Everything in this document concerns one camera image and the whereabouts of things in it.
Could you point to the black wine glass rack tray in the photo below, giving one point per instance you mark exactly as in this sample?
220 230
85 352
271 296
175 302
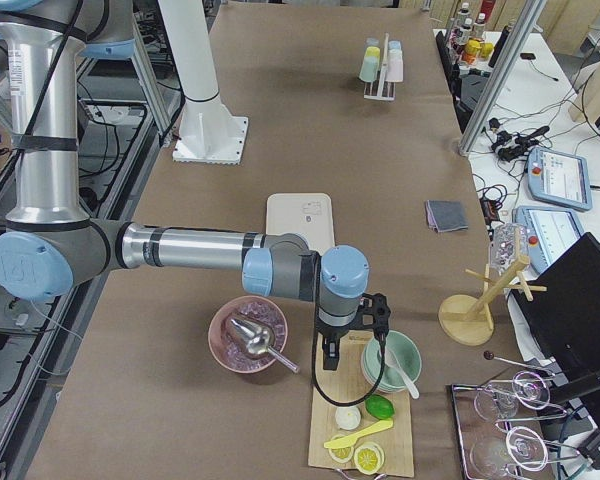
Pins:
516 427

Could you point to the cream white plastic cup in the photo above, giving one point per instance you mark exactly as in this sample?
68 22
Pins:
395 53

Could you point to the metal ice scoop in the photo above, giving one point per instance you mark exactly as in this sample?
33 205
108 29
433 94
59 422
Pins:
256 339

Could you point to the whole green lime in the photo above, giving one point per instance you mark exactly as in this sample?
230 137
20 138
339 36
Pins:
379 407

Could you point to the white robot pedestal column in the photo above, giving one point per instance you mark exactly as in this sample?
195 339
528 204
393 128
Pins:
187 32

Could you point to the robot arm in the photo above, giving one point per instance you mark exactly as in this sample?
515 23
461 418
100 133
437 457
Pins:
52 244

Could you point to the yellow plastic cup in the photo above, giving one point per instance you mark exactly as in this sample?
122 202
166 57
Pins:
370 51

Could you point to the cream rabbit print tray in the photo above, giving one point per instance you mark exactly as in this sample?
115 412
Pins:
308 215

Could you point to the yellow plastic knife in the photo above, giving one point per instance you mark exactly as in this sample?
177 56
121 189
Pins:
351 439

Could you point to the blue teach pendant tablet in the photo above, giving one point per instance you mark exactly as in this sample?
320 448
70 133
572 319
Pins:
559 178

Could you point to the folded grey cloth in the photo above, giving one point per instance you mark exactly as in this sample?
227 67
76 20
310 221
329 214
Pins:
445 216

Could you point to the green plastic cup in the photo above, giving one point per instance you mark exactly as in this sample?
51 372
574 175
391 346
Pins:
369 68

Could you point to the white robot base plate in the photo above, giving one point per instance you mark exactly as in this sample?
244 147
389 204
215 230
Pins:
211 141

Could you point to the pink plastic cup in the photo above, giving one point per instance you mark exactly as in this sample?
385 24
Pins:
395 70

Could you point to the wooden mug tree stand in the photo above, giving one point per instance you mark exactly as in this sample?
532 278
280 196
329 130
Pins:
467 319

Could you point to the white wire cup rack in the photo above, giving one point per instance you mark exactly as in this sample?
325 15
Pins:
380 89

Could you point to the white ceramic spoon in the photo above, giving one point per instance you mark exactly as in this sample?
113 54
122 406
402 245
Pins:
392 361

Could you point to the black computer monitor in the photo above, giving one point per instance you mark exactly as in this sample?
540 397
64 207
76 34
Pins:
565 322

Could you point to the aluminium frame post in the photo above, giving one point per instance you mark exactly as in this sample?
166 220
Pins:
516 40

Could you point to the pink bowl with ice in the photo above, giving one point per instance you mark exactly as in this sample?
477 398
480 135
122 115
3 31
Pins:
227 352

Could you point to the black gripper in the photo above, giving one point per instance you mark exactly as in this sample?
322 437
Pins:
333 333

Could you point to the white peeled egg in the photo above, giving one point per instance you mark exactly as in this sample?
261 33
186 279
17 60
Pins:
347 418

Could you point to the clear textured glass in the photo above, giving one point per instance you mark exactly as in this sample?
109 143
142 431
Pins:
509 242

